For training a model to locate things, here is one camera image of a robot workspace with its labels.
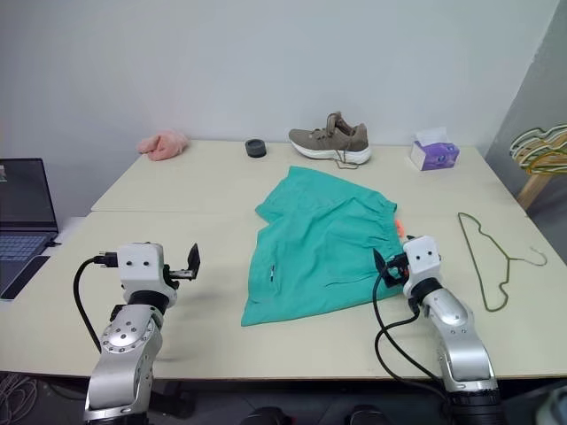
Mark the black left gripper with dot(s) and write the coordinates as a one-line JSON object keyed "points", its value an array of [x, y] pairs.
{"points": [[179, 274]]}

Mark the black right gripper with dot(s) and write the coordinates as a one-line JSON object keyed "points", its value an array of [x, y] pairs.
{"points": [[397, 265]]}

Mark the green shorts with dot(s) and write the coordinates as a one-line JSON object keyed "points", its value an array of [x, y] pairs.
{"points": [[310, 248]]}

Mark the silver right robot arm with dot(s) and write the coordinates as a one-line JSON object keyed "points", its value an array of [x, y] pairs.
{"points": [[456, 336]]}

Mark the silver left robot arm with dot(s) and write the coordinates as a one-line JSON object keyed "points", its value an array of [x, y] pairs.
{"points": [[121, 354]]}

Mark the pink cloth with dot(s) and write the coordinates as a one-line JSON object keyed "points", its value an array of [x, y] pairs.
{"points": [[164, 145]]}

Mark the purple tissue box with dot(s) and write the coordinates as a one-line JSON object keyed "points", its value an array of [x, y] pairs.
{"points": [[436, 156]]}

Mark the black round container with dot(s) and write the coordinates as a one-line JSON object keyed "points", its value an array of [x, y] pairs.
{"points": [[256, 148]]}

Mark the brown sneaker with white sole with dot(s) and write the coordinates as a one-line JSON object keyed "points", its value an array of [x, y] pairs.
{"points": [[330, 141]]}

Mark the dark laptop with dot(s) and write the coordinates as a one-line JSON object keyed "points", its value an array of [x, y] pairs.
{"points": [[24, 199]]}

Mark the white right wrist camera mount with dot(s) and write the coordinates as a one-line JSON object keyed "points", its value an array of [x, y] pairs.
{"points": [[423, 261]]}

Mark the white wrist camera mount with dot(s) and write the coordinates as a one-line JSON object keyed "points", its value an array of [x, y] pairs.
{"points": [[423, 261], [139, 265]]}

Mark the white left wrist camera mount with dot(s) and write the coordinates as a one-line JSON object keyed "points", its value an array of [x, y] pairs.
{"points": [[139, 265]]}

